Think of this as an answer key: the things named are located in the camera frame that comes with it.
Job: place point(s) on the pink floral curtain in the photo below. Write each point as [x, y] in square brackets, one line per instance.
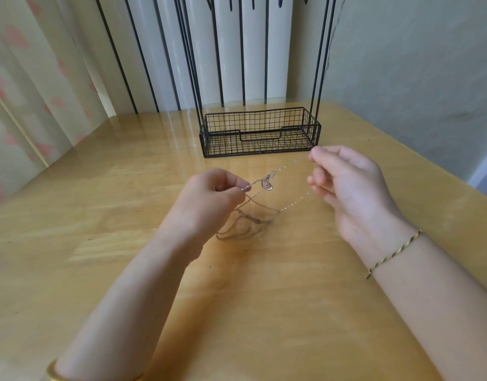
[29, 91]

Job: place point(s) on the person's left hand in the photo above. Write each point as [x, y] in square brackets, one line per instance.
[204, 206]

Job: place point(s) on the white door frame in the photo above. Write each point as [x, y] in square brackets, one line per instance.
[482, 170]

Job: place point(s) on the person's right forearm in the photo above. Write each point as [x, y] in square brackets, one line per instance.
[442, 313]

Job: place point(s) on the gold bangle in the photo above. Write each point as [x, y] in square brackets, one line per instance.
[57, 373]

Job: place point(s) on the person's right hand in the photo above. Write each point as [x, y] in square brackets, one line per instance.
[355, 190]

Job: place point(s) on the white black-striped curtain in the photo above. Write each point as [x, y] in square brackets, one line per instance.
[166, 55]

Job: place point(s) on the person's left forearm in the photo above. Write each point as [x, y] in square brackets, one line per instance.
[116, 317]

